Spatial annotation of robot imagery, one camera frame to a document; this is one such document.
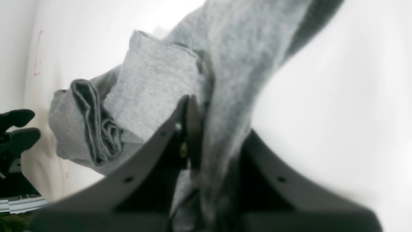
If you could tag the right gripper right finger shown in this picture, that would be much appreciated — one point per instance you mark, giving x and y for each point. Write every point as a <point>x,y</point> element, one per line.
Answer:
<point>275,198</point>

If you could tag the grey T-shirt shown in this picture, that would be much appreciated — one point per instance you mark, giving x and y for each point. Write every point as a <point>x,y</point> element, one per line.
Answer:
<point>224,52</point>

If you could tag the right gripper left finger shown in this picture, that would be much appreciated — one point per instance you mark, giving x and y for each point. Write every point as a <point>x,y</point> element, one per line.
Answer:
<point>137,197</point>

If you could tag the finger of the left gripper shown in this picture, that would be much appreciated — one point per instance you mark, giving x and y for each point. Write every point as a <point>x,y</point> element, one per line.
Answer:
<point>15,118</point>
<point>14,143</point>

